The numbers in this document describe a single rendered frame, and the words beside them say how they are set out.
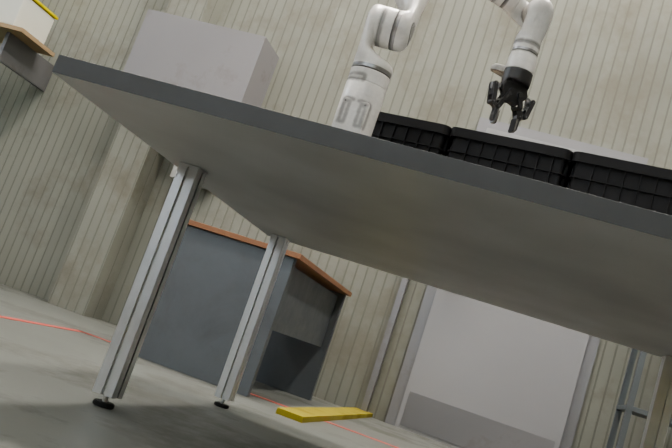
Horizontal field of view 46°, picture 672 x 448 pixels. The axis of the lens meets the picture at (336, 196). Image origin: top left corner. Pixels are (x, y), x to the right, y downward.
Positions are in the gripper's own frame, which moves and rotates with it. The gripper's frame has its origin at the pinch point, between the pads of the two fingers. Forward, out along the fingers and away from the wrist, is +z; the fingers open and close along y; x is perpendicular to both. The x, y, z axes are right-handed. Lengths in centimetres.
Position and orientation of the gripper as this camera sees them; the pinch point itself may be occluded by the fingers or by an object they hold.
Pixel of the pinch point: (503, 122)
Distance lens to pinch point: 209.0
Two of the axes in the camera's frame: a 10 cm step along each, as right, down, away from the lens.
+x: -4.1, 0.4, 9.1
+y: 8.6, 3.6, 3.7
